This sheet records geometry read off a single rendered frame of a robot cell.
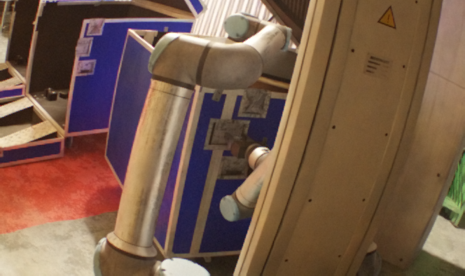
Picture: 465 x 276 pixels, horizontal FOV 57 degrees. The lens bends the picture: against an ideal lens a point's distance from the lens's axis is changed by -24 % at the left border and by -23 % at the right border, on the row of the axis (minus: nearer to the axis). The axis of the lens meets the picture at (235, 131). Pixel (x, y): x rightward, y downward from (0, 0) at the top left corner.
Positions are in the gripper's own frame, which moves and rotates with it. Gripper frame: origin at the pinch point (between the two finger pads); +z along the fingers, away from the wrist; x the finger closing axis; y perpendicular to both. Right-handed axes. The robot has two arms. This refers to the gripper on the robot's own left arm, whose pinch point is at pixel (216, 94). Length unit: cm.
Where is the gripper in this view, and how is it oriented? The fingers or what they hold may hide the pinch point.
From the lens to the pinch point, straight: 203.4
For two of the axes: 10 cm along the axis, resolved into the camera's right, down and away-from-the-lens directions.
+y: 8.0, 1.9, 5.6
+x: -4.6, -4.0, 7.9
